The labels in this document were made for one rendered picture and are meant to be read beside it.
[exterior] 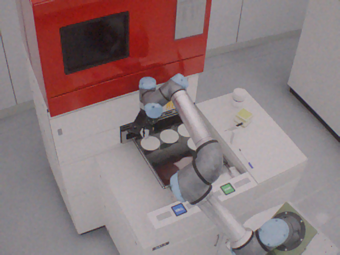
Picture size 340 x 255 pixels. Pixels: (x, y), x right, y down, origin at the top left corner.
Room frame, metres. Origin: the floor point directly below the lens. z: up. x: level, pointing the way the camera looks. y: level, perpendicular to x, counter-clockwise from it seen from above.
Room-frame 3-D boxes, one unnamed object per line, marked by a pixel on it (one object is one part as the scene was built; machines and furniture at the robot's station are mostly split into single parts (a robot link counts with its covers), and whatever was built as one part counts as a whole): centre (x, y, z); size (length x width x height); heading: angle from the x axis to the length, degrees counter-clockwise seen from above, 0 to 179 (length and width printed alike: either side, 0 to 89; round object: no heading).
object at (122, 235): (1.37, -0.17, 0.41); 0.97 x 0.64 x 0.82; 121
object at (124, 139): (1.59, 0.07, 0.89); 0.44 x 0.02 x 0.10; 121
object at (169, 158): (1.42, -0.05, 0.90); 0.34 x 0.34 x 0.01; 31
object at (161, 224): (1.07, -0.18, 0.89); 0.55 x 0.09 x 0.14; 121
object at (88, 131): (1.51, 0.23, 1.02); 0.82 x 0.03 x 0.40; 121
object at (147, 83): (1.41, 0.12, 1.29); 0.09 x 0.08 x 0.11; 17
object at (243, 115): (1.59, -0.39, 1.00); 0.07 x 0.07 x 0.07; 50
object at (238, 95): (1.73, -0.37, 1.01); 0.07 x 0.07 x 0.10
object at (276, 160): (1.53, -0.43, 0.89); 0.62 x 0.35 x 0.14; 31
